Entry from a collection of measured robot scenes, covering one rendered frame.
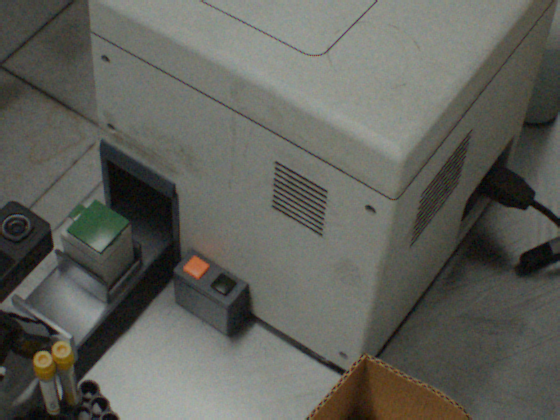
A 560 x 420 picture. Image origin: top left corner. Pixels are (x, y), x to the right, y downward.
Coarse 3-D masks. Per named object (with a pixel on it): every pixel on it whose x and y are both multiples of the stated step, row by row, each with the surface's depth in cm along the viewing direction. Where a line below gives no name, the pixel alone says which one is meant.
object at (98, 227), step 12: (96, 204) 98; (72, 216) 97; (84, 216) 97; (96, 216) 97; (108, 216) 97; (120, 216) 97; (72, 228) 97; (84, 228) 97; (96, 228) 97; (108, 228) 97; (120, 228) 97; (84, 240) 96; (96, 240) 96; (108, 240) 96
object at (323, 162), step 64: (128, 0) 85; (192, 0) 85; (256, 0) 86; (320, 0) 86; (384, 0) 86; (448, 0) 87; (512, 0) 87; (128, 64) 89; (192, 64) 84; (256, 64) 82; (320, 64) 82; (384, 64) 82; (448, 64) 83; (512, 64) 92; (128, 128) 96; (192, 128) 90; (256, 128) 85; (320, 128) 81; (384, 128) 79; (448, 128) 84; (512, 128) 105; (192, 192) 96; (256, 192) 91; (320, 192) 86; (384, 192) 81; (448, 192) 94; (192, 256) 102; (256, 256) 97; (320, 256) 91; (384, 256) 87; (448, 256) 108; (320, 320) 98; (384, 320) 98
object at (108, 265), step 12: (72, 240) 97; (120, 240) 97; (72, 252) 99; (84, 252) 97; (96, 252) 96; (108, 252) 97; (120, 252) 99; (132, 252) 101; (84, 264) 99; (96, 264) 97; (108, 264) 98; (120, 264) 100; (108, 276) 99; (120, 276) 101
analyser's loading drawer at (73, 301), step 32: (128, 192) 107; (160, 192) 107; (160, 224) 105; (64, 256) 99; (160, 256) 104; (64, 288) 101; (96, 288) 99; (128, 288) 101; (64, 320) 99; (96, 320) 99
